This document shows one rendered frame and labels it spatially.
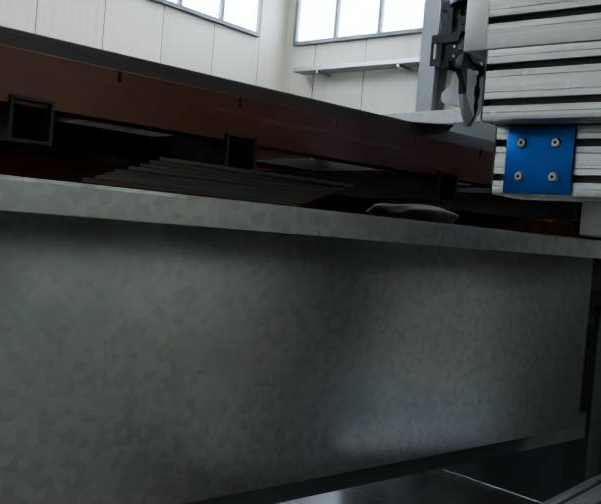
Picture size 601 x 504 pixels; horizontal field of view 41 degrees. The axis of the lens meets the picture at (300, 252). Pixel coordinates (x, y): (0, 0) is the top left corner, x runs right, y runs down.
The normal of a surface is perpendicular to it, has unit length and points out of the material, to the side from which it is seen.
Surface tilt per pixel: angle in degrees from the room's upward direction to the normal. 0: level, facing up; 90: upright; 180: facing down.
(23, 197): 90
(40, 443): 90
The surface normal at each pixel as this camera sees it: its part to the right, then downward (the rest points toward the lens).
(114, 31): 0.76, 0.08
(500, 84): -0.64, -0.04
